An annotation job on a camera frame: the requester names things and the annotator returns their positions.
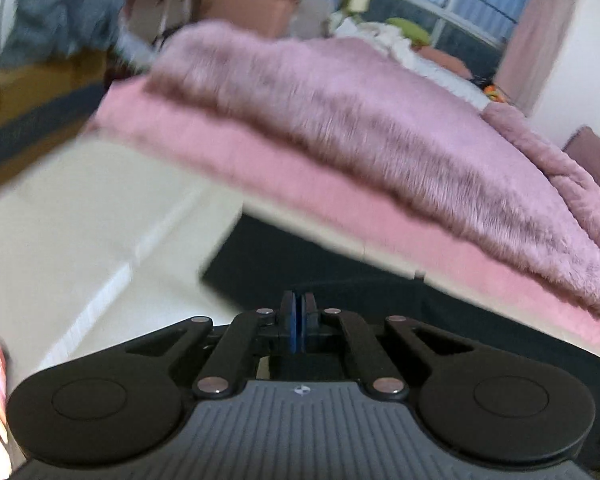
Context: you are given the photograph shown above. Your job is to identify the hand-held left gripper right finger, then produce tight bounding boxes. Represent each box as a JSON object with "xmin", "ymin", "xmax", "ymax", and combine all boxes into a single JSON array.
[{"xmin": 301, "ymin": 292, "xmax": 475, "ymax": 402}]

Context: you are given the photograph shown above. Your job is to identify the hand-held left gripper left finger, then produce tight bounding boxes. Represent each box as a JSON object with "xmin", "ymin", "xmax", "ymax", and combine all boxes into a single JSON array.
[{"xmin": 126, "ymin": 290, "xmax": 298, "ymax": 401}]

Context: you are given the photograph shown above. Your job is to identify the black pants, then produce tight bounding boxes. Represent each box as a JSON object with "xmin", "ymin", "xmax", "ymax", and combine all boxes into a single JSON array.
[{"xmin": 200, "ymin": 212, "xmax": 600, "ymax": 476}]

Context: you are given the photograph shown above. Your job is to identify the pink mattress sheet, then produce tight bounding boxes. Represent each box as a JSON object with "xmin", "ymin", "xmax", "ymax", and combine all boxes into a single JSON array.
[{"xmin": 92, "ymin": 82, "xmax": 600, "ymax": 361}]

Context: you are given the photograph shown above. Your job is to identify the pink fluffy blanket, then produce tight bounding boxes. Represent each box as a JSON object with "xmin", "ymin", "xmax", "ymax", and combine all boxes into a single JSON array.
[{"xmin": 147, "ymin": 20, "xmax": 600, "ymax": 322}]

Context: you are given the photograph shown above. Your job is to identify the white bedding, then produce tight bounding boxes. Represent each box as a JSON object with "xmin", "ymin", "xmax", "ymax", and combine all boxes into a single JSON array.
[{"xmin": 331, "ymin": 14, "xmax": 487, "ymax": 111}]

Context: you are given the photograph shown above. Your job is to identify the orange pillow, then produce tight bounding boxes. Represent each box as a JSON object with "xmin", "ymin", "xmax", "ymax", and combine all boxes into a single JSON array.
[{"xmin": 419, "ymin": 46, "xmax": 475, "ymax": 81}]

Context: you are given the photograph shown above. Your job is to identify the green pillow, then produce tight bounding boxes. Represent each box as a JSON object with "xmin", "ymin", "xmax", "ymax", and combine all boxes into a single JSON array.
[{"xmin": 386, "ymin": 17, "xmax": 432, "ymax": 47}]

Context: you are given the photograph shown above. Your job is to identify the grey fluffy cloth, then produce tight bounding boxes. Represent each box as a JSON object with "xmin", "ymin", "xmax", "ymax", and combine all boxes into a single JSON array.
[{"xmin": 114, "ymin": 22, "xmax": 158, "ymax": 70}]

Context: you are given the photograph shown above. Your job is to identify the mauve headboard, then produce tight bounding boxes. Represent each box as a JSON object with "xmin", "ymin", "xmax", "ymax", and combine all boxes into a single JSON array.
[{"xmin": 561, "ymin": 126, "xmax": 600, "ymax": 198}]

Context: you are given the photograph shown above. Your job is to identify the cardboard box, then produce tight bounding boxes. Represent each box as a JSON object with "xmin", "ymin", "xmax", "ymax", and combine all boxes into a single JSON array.
[{"xmin": 0, "ymin": 49, "xmax": 110, "ymax": 121}]

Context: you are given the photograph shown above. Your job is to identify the pink curtain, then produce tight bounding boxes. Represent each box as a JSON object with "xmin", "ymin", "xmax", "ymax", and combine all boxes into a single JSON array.
[{"xmin": 494, "ymin": 0, "xmax": 584, "ymax": 117}]

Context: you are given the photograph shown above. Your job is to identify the blue-grey clothes pile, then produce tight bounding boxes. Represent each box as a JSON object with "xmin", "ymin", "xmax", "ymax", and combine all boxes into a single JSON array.
[{"xmin": 0, "ymin": 0, "xmax": 129, "ymax": 68}]

